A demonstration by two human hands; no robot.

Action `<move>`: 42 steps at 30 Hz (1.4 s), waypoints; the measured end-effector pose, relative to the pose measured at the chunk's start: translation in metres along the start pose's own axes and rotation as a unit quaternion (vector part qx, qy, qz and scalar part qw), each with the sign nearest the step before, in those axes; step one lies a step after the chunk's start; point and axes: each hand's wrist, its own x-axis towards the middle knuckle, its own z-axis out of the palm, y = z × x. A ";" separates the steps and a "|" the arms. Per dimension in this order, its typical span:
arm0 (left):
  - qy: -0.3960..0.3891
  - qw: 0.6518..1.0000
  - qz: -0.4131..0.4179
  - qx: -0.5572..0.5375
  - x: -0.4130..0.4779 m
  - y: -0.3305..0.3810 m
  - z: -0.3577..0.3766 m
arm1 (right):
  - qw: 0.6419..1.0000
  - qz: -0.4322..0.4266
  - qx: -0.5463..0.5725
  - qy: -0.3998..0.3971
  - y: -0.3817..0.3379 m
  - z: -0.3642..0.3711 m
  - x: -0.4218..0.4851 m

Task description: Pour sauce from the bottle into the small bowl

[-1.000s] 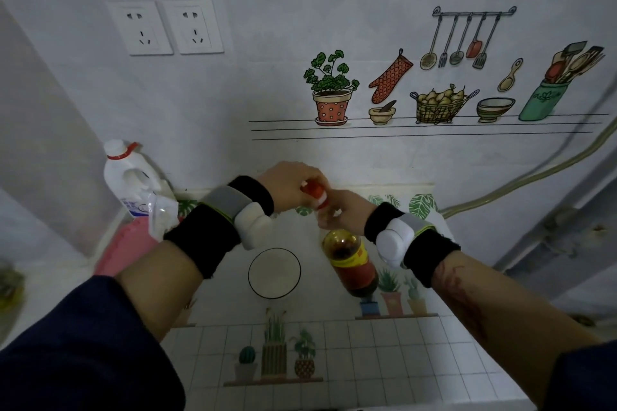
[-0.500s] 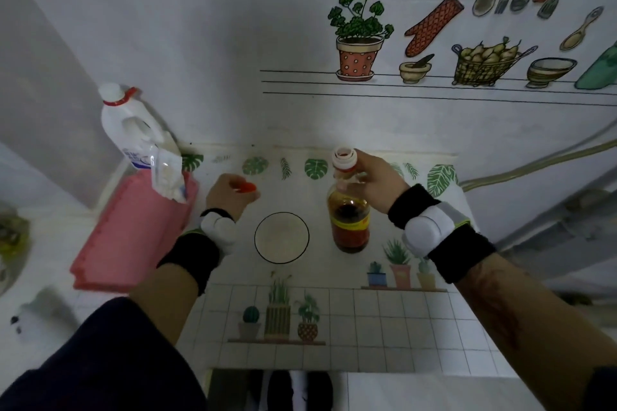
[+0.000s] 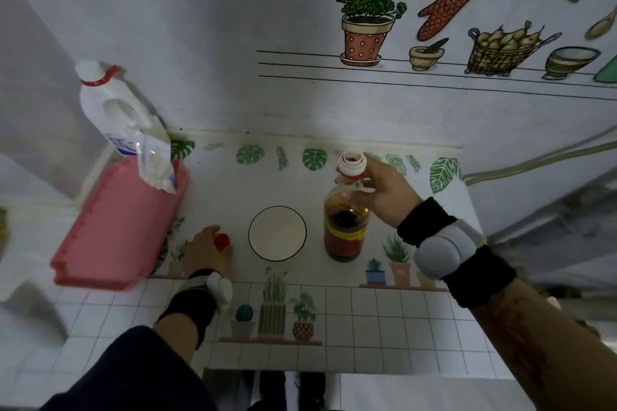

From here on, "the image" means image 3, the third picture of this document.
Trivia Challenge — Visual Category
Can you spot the person's dark sleeve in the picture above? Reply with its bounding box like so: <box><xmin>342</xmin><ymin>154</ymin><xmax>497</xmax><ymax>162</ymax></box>
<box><xmin>41</xmin><ymin>325</ymin><xmax>218</xmax><ymax>411</ymax></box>

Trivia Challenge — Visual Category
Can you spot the person's left hand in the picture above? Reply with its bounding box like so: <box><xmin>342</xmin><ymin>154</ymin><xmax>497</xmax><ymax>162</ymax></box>
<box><xmin>182</xmin><ymin>225</ymin><xmax>232</xmax><ymax>279</ymax></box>

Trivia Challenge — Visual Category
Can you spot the white plastic jug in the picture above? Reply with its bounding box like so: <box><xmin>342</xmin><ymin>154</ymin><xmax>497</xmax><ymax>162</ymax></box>
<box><xmin>75</xmin><ymin>59</ymin><xmax>155</xmax><ymax>157</ymax></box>

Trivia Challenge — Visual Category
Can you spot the person's left forearm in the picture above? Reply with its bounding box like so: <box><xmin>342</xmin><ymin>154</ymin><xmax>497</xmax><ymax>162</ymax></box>
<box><xmin>153</xmin><ymin>313</ymin><xmax>199</xmax><ymax>364</ymax></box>

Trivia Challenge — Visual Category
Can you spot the clear bottle of dark sauce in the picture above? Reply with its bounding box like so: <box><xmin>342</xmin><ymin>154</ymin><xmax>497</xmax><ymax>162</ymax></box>
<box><xmin>323</xmin><ymin>151</ymin><xmax>372</xmax><ymax>263</ymax></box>

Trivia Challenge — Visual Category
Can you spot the kitchen print wall sticker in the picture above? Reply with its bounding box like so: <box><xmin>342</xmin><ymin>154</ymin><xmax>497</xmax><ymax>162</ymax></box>
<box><xmin>256</xmin><ymin>0</ymin><xmax>617</xmax><ymax>101</ymax></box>

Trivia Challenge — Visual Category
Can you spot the white bowl with black rim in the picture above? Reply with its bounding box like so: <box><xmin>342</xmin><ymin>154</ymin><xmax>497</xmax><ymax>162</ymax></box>
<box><xmin>248</xmin><ymin>206</ymin><xmax>308</xmax><ymax>262</ymax></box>

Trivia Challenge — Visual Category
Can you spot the person's right forearm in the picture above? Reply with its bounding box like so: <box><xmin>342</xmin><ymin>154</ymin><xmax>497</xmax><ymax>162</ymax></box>
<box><xmin>470</xmin><ymin>278</ymin><xmax>617</xmax><ymax>411</ymax></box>

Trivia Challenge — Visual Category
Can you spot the pink plastic container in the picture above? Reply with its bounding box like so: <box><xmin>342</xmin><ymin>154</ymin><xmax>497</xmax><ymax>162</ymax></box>
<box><xmin>50</xmin><ymin>155</ymin><xmax>190</xmax><ymax>292</ymax></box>

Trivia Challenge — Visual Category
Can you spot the black wristband with white tracker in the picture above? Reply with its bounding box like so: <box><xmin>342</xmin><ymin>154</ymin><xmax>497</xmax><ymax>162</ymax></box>
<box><xmin>156</xmin><ymin>268</ymin><xmax>234</xmax><ymax>350</ymax></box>

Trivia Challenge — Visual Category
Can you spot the person's right hand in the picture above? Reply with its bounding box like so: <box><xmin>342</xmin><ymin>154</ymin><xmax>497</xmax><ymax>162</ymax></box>
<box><xmin>344</xmin><ymin>155</ymin><xmax>425</xmax><ymax>229</ymax></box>

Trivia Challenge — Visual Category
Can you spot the pale hose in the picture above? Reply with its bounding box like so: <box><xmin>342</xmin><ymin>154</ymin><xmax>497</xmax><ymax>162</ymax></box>
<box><xmin>463</xmin><ymin>126</ymin><xmax>617</xmax><ymax>186</ymax></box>

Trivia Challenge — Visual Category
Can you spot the black wristband with grey tracker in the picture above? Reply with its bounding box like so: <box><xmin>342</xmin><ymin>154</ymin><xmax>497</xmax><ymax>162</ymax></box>
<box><xmin>396</xmin><ymin>197</ymin><xmax>517</xmax><ymax>309</ymax></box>

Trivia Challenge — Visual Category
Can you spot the clear plastic bag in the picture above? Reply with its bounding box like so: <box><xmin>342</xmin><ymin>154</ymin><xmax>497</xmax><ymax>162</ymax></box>
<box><xmin>135</xmin><ymin>129</ymin><xmax>177</xmax><ymax>195</ymax></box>

